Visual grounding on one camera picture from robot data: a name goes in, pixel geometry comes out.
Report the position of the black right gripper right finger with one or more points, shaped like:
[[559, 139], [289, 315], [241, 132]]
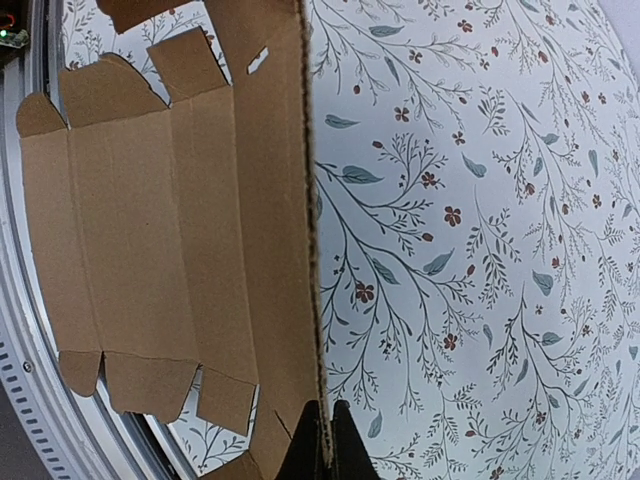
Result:
[[351, 460]]

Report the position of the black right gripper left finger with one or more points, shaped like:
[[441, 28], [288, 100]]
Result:
[[304, 459]]

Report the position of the brown cardboard paper box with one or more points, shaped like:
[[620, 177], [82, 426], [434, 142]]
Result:
[[172, 233]]

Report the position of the floral patterned table mat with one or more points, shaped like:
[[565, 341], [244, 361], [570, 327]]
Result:
[[478, 197]]

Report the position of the aluminium front rail frame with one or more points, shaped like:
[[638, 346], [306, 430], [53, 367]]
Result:
[[74, 437]]

